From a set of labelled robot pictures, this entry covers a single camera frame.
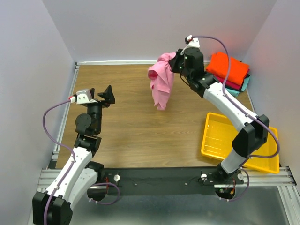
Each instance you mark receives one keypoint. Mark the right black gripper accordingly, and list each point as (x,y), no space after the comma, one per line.
(174,61)

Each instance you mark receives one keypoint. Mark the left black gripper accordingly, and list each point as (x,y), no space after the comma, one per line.
(108,94)

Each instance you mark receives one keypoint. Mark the pink t shirt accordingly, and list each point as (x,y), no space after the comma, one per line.
(161,80)

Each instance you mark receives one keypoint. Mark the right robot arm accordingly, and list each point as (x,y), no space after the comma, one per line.
(251,128)

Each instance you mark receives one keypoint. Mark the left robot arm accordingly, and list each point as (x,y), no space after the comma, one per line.
(55,205)

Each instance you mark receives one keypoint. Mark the orange folded t shirt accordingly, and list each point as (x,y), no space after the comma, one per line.
(219,61)

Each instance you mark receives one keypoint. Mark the teal folded t shirt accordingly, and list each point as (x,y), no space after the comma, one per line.
(235,89)

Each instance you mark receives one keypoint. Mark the yellow plastic tray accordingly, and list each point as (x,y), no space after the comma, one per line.
(217,144)

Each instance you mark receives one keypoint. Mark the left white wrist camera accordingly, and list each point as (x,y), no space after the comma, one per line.
(81,97)

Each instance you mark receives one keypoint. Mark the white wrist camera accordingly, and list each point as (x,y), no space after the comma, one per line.
(81,97)
(192,42)

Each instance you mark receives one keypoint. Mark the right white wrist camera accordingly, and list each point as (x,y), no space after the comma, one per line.
(192,42)

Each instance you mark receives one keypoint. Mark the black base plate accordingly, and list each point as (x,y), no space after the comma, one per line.
(162,181)

